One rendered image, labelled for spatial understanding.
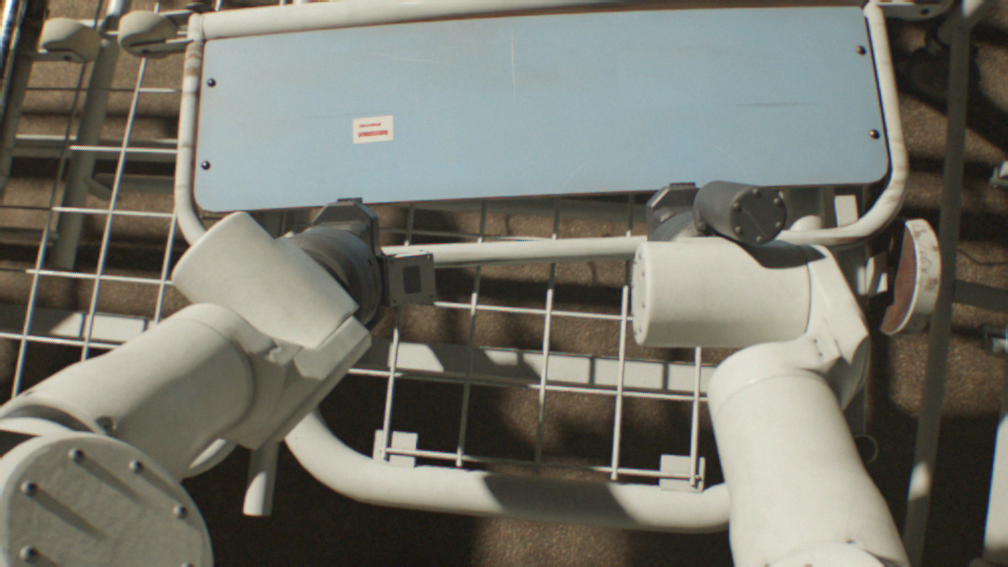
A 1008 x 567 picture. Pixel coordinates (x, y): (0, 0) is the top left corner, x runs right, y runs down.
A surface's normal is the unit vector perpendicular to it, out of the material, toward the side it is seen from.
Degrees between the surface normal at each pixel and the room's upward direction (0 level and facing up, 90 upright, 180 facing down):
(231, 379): 79
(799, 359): 40
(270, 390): 53
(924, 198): 0
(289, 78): 2
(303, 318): 25
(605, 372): 0
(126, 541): 67
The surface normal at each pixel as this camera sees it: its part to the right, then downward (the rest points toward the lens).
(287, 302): 0.36, -0.26
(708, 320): -0.04, 0.42
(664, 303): -0.04, 0.13
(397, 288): 0.47, 0.12
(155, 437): 0.93, -0.29
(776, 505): -0.66, -0.60
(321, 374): 0.68, -0.66
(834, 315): -0.01, -0.79
